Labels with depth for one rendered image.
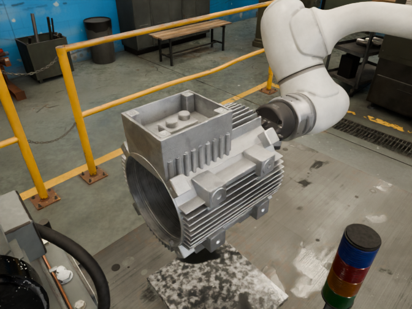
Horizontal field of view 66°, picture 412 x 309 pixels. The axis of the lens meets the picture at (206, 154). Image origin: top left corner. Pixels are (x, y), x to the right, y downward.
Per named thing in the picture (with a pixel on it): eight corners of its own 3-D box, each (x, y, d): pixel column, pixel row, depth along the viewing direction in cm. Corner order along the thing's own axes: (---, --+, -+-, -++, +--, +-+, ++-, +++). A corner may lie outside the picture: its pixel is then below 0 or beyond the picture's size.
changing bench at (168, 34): (217, 44, 559) (218, 19, 535) (230, 48, 540) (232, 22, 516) (151, 63, 482) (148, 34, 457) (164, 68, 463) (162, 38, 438)
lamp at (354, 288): (348, 303, 60) (355, 290, 57) (320, 281, 64) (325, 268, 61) (364, 284, 63) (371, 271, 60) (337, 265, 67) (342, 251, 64)
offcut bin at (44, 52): (63, 67, 467) (47, 7, 420) (78, 75, 440) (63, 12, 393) (27, 76, 437) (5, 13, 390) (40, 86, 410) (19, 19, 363)
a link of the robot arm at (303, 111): (321, 100, 60) (303, 106, 57) (309, 143, 65) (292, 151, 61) (283, 86, 66) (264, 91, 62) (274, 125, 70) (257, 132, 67)
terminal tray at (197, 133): (167, 188, 42) (162, 141, 37) (127, 154, 48) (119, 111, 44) (233, 154, 48) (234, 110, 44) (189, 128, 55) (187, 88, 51)
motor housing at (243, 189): (192, 280, 47) (184, 181, 37) (130, 212, 60) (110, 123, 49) (278, 216, 58) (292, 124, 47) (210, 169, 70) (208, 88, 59)
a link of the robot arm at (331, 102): (285, 144, 70) (265, 87, 70) (324, 128, 79) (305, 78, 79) (328, 131, 61) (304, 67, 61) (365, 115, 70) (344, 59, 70)
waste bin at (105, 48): (108, 54, 514) (102, 15, 479) (122, 61, 491) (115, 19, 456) (86, 61, 491) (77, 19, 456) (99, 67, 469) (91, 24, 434)
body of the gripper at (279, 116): (265, 95, 63) (232, 103, 57) (301, 110, 57) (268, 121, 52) (259, 129, 66) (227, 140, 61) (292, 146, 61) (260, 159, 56)
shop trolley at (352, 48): (396, 86, 410) (427, 1, 352) (347, 100, 376) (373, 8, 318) (362, 73, 448) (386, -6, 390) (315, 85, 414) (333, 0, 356)
